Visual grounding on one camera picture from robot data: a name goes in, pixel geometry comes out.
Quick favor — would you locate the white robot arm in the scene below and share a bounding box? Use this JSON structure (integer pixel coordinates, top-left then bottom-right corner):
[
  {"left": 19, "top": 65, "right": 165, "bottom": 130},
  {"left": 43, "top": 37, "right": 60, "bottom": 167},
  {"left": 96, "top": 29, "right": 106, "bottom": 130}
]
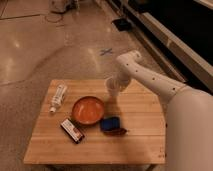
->
[{"left": 117, "top": 50, "right": 213, "bottom": 171}]

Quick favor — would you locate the orange ceramic bowl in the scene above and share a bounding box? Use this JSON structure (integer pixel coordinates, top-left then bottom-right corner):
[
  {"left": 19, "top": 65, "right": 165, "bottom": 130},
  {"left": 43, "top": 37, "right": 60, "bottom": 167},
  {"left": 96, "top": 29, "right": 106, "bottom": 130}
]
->
[{"left": 71, "top": 96, "right": 105, "bottom": 125}]

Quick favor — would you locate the dark red snack packet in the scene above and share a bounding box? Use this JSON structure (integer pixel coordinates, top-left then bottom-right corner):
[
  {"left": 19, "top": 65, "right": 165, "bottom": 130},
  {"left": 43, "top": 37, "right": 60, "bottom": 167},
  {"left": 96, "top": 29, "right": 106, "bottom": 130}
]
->
[{"left": 103, "top": 128, "right": 127, "bottom": 136}]

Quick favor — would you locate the black floor plate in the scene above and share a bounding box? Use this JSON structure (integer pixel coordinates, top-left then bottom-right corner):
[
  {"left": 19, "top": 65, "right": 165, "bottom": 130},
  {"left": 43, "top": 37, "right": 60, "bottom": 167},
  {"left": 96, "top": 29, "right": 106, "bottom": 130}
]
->
[{"left": 112, "top": 18, "right": 132, "bottom": 31}]

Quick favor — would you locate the wooden table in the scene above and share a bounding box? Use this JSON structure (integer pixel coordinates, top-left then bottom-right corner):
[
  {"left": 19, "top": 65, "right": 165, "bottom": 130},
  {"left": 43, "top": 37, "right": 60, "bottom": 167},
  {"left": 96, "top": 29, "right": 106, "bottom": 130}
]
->
[{"left": 24, "top": 80, "right": 165, "bottom": 164}]

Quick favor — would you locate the clear plastic bottle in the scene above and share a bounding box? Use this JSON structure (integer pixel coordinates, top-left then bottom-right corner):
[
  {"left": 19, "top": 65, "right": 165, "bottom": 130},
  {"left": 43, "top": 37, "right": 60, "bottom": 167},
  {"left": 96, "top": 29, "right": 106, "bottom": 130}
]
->
[{"left": 50, "top": 84, "right": 67, "bottom": 113}]

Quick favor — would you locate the dark snack box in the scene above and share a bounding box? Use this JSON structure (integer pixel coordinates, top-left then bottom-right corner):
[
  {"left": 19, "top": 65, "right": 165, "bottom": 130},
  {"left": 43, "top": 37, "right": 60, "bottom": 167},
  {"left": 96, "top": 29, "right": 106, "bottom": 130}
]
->
[{"left": 60, "top": 119, "right": 84, "bottom": 144}]

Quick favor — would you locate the long counter ledge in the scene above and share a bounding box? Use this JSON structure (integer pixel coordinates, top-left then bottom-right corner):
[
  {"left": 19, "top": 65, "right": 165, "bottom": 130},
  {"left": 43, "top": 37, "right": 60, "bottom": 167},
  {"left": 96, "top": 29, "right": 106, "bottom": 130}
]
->
[{"left": 97, "top": 0, "right": 213, "bottom": 94}]

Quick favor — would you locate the white object on floor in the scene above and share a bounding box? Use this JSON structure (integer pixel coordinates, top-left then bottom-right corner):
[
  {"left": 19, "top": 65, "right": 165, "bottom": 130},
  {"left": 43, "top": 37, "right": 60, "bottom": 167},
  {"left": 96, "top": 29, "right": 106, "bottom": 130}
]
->
[{"left": 49, "top": 0, "right": 78, "bottom": 13}]

